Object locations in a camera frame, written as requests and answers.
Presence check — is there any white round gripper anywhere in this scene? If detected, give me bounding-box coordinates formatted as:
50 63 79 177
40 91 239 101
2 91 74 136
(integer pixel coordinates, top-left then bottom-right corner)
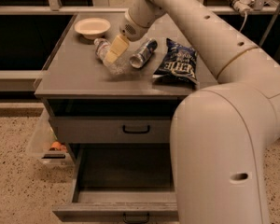
104 11 148 63

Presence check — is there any clear plastic water bottle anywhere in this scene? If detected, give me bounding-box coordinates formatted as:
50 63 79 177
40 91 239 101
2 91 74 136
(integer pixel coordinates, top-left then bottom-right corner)
94 38 125 76

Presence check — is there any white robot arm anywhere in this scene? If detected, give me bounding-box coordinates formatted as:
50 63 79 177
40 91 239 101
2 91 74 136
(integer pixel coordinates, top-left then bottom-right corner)
111 0 280 224

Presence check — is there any grey drawer cabinet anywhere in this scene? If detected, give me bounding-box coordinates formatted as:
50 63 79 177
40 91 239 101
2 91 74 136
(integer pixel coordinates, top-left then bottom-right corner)
34 12 218 224

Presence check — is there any upper grey drawer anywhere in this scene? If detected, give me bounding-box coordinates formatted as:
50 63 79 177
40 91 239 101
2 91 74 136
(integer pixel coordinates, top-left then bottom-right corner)
49 117 171 144

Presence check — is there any open lower grey drawer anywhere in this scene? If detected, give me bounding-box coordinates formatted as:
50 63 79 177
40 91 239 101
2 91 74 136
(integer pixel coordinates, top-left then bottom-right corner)
53 144 178 224

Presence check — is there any white paper bowl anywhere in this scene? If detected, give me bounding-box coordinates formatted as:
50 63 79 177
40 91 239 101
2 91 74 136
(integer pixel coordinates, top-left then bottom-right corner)
74 18 111 40

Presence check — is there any blue kettle chips bag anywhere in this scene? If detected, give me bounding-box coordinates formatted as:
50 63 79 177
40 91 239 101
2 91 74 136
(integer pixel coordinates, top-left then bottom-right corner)
153 38 198 84

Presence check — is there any orange fruit in bin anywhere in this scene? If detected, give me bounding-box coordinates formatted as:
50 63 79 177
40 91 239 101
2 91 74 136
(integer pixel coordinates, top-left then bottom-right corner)
49 141 67 152

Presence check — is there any clear plastic storage bin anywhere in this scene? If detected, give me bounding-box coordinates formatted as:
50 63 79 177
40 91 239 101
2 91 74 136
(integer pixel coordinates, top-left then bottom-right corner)
26 109 73 166

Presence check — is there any white power strip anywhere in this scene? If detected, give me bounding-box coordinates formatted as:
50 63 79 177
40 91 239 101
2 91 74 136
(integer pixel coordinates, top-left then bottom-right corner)
227 0 253 16

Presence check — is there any white power cable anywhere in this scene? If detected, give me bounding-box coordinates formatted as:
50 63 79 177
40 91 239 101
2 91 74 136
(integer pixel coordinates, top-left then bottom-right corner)
238 12 248 33

